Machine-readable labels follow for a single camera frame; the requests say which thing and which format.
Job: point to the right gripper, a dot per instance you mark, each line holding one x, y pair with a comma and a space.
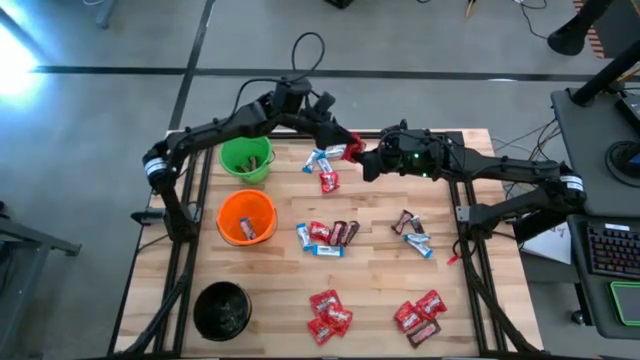
395, 162

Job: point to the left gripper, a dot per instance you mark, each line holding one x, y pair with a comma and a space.
322, 130

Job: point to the red Skittles packet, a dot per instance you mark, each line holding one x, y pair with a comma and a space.
407, 316
320, 231
329, 182
354, 149
320, 331
325, 301
340, 318
431, 304

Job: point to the brown candy bar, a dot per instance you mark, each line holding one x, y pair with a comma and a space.
337, 233
401, 221
245, 167
351, 232
417, 225
254, 163

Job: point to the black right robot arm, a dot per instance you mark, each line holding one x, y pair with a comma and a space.
500, 167

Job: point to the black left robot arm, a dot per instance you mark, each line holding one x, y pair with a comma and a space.
215, 132

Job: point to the green plastic bucket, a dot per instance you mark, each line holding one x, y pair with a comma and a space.
235, 150

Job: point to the orange jack-o-lantern bucket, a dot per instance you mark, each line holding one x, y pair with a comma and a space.
235, 210

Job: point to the brown PayDay bar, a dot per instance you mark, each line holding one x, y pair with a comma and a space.
423, 333

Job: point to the black desk support beam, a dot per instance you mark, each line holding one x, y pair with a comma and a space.
535, 230

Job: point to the white paper sheet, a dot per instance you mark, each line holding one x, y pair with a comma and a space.
550, 245

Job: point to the black plastic bucket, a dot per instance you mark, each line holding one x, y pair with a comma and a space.
222, 300

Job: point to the small black clamp device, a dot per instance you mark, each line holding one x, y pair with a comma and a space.
147, 217

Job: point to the black stand leg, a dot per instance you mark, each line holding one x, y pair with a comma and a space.
605, 75
570, 40

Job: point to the round black device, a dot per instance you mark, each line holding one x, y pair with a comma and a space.
625, 160

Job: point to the black keyboard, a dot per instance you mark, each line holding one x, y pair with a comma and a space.
615, 250

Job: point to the dark grey desk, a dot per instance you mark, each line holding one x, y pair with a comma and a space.
595, 300

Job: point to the grey metal leg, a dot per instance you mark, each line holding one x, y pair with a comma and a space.
106, 15

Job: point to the striped floor mat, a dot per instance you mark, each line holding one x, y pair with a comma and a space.
627, 22

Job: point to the grey metal cart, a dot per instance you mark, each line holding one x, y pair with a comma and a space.
30, 240

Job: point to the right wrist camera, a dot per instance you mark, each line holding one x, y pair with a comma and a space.
392, 140

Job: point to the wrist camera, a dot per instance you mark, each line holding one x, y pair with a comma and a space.
325, 102
392, 140

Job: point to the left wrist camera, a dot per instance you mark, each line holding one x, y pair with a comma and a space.
325, 102

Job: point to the black rail clamp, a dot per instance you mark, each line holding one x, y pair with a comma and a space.
403, 127

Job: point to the black aluminium table frame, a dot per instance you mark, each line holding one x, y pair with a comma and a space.
456, 136

